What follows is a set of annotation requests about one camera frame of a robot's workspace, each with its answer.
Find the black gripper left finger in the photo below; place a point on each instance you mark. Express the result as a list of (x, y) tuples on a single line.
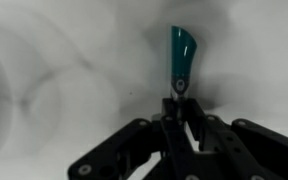
[(124, 146)]

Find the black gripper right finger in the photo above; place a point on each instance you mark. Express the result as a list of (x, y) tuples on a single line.
[(250, 150)]

